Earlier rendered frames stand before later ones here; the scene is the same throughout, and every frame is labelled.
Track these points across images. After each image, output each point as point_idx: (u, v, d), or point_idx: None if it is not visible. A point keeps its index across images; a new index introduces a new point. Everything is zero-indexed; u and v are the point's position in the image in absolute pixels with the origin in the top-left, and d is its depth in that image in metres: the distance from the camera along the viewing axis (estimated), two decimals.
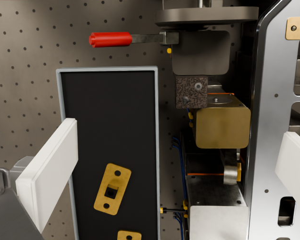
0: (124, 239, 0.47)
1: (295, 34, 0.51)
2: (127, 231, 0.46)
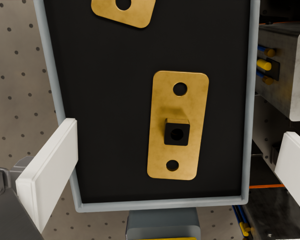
0: (167, 94, 0.20)
1: None
2: (176, 72, 0.19)
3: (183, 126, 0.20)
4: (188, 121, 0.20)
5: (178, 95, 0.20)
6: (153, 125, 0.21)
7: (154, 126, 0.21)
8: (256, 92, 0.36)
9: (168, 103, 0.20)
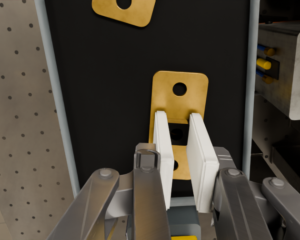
0: (167, 94, 0.20)
1: None
2: (176, 72, 0.19)
3: (182, 126, 0.20)
4: (188, 121, 0.20)
5: (177, 95, 0.20)
6: (152, 125, 0.21)
7: (153, 126, 0.21)
8: (256, 91, 0.37)
9: (168, 103, 0.20)
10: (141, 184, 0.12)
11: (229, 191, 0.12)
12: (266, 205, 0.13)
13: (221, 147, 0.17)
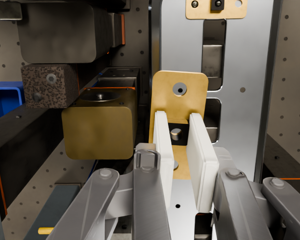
0: (167, 94, 0.20)
1: (197, 12, 0.40)
2: (176, 72, 0.19)
3: (182, 126, 0.20)
4: (188, 121, 0.20)
5: (177, 95, 0.20)
6: (152, 125, 0.21)
7: (153, 126, 0.21)
8: None
9: (168, 103, 0.20)
10: (141, 184, 0.12)
11: (229, 191, 0.12)
12: (266, 205, 0.13)
13: (221, 147, 0.17)
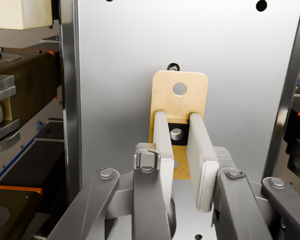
0: (167, 94, 0.20)
1: None
2: (176, 72, 0.19)
3: (182, 126, 0.20)
4: (188, 121, 0.20)
5: (177, 95, 0.20)
6: (152, 125, 0.21)
7: (153, 126, 0.21)
8: None
9: (168, 103, 0.20)
10: (141, 184, 0.12)
11: (229, 191, 0.12)
12: (266, 205, 0.13)
13: (221, 147, 0.17)
